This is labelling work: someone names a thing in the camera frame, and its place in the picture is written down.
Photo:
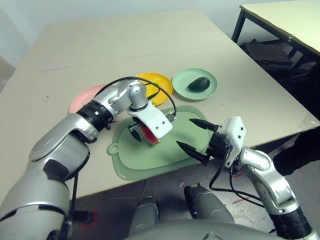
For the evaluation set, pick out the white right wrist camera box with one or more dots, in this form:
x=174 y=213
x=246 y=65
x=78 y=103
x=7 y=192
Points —
x=235 y=130

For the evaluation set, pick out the pink plastic plate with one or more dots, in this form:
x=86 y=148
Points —
x=80 y=102

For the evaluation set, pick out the yellow plastic plate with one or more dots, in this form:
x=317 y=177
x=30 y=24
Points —
x=162 y=85

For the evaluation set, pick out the beige side table black frame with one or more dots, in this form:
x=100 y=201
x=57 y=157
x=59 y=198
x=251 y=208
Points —
x=287 y=17

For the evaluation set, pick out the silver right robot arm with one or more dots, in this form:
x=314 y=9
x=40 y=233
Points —
x=260 y=162

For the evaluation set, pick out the toy watermelon slice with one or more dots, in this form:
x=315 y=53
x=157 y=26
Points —
x=150 y=136

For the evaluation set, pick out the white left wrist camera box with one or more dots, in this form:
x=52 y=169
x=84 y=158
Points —
x=155 y=120

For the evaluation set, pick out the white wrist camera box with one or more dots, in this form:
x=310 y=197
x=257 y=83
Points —
x=155 y=120
x=235 y=130

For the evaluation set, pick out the grey left robot leg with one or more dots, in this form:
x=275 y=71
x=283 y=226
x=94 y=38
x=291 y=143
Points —
x=146 y=212

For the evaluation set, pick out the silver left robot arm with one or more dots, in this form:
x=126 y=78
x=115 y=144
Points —
x=62 y=140

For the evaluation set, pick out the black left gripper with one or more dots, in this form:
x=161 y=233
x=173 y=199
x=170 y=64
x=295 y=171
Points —
x=136 y=124

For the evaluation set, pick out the small white floor scrap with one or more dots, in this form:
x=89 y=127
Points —
x=181 y=185

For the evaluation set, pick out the green silicone cutting board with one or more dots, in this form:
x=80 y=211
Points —
x=155 y=160

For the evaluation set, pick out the grey right robot leg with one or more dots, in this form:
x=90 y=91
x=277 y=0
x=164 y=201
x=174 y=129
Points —
x=210 y=205

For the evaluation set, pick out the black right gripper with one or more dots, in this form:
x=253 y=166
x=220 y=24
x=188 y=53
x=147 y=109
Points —
x=221 y=147

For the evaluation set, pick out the grey robot leg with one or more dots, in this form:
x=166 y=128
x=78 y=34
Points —
x=210 y=205
x=146 y=212

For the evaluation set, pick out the dark green toy avocado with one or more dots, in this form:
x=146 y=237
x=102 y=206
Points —
x=198 y=84

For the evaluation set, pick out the mint green plastic plate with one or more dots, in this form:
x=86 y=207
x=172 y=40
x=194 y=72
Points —
x=182 y=85

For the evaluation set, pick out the grey robot torso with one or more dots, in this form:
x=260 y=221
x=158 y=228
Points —
x=200 y=231

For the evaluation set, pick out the clear plastic film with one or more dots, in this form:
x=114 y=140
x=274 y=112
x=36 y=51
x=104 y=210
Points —
x=308 y=125

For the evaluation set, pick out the black shoe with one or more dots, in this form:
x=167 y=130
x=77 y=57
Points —
x=297 y=155

